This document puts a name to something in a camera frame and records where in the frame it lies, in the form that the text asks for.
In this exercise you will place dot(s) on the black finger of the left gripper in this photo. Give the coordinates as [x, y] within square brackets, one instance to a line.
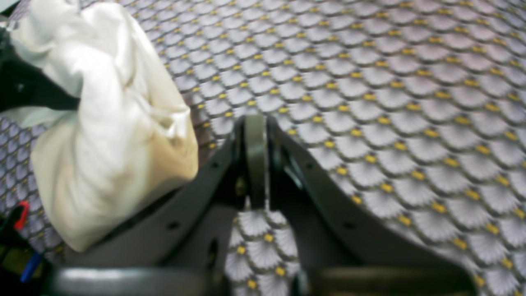
[23, 85]

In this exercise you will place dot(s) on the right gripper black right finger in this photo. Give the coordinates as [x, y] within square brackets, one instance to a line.
[343, 250]

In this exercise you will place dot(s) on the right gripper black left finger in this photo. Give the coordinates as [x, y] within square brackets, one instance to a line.
[181, 248]

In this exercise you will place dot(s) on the white T-shirt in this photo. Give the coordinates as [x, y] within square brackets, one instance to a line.
[131, 139]

